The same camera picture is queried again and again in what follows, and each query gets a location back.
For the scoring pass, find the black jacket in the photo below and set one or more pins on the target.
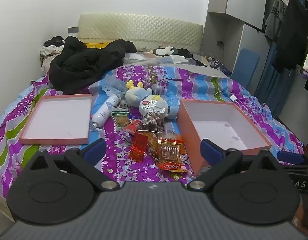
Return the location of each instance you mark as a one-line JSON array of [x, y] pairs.
[[84, 65]]

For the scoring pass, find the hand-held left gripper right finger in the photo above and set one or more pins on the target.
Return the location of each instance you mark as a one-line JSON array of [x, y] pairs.
[[211, 151]]

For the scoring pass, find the grey striped hanging garment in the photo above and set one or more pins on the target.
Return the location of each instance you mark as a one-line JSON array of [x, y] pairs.
[[274, 20]]

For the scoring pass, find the white spray bottle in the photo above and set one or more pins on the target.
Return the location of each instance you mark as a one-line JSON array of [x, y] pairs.
[[104, 111]]

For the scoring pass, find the black wall socket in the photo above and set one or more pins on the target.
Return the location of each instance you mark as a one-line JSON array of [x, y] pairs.
[[73, 30]]

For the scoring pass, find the orange clear snack packet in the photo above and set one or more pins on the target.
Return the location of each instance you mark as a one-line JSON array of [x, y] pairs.
[[169, 152]]

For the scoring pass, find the pink box lid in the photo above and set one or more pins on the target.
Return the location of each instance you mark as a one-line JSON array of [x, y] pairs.
[[58, 117]]

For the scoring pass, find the grey wall cabinet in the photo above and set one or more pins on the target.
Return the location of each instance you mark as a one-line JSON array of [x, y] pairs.
[[234, 0]]

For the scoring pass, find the blue plush toy yellow ears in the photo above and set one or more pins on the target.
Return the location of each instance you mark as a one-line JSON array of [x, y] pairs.
[[136, 96]]

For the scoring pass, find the clear bag of dark snacks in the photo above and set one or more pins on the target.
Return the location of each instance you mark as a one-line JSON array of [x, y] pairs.
[[152, 116]]

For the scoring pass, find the grey crumpled bedding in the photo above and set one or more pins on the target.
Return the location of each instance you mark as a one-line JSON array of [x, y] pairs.
[[169, 60]]

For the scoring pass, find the black hanging coat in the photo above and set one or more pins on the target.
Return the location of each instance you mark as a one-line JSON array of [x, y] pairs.
[[293, 35]]

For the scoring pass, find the floral purple bedsheet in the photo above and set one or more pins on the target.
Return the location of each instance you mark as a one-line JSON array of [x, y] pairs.
[[134, 73]]

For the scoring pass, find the small red snack packet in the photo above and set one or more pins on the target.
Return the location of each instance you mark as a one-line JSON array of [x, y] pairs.
[[134, 125]]

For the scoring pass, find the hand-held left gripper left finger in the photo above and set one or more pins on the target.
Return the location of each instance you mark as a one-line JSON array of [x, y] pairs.
[[95, 151]]

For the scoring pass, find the green snack packet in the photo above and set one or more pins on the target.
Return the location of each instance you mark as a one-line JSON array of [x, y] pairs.
[[120, 117]]

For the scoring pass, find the pink cardboard box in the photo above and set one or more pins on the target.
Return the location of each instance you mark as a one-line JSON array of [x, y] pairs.
[[219, 122]]

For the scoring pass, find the translucent blue plastic bag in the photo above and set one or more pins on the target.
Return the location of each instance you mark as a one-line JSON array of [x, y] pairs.
[[112, 85]]

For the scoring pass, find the blue padded board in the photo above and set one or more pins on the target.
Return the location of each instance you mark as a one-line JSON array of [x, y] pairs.
[[245, 67]]

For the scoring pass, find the blue hanging garment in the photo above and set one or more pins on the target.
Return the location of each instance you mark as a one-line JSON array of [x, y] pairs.
[[271, 80]]

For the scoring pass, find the quilted beige headboard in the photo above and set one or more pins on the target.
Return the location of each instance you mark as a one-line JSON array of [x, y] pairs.
[[144, 30]]

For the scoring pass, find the black and white plush toy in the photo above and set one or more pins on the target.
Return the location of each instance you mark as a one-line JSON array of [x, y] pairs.
[[164, 51]]

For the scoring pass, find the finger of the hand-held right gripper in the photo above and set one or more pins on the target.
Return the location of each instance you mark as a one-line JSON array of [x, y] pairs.
[[290, 157]]

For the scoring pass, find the shiny red foil packet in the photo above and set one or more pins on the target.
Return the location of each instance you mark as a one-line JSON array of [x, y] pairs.
[[138, 147]]

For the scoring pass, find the yellow bag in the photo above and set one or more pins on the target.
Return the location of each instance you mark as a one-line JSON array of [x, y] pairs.
[[96, 45]]

